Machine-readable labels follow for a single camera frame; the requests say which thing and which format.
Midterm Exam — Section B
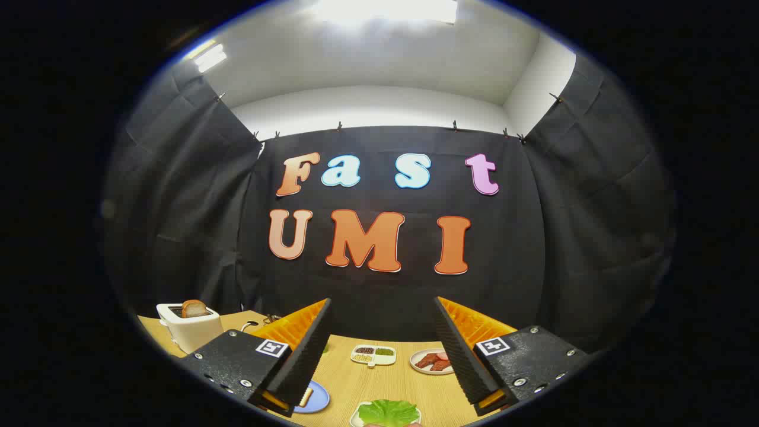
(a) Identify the black backdrop cloth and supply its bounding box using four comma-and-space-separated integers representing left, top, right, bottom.
104, 56, 677, 356

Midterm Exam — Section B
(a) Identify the white oval plate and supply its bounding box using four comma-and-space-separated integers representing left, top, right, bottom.
410, 348, 455, 375

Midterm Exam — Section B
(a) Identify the green lettuce leaf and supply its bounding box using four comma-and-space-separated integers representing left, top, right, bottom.
358, 399, 419, 427

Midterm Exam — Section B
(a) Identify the blue plate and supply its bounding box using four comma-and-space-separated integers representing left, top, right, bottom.
294, 380, 330, 414

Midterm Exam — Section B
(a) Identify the white toaster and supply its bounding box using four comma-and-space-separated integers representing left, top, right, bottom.
157, 302, 224, 355

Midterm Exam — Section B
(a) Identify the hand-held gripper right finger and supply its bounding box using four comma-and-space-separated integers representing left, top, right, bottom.
432, 296, 592, 418

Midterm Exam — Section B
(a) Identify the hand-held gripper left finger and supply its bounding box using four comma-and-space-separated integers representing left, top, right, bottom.
180, 298, 333, 418

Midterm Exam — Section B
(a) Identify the white divided dish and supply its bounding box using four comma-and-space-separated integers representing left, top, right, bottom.
350, 345, 397, 368

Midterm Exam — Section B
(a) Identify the white curved plate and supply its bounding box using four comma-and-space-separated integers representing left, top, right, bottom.
349, 402, 423, 427

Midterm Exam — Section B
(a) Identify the small ceiling light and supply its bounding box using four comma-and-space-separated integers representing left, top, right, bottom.
189, 40, 228, 74

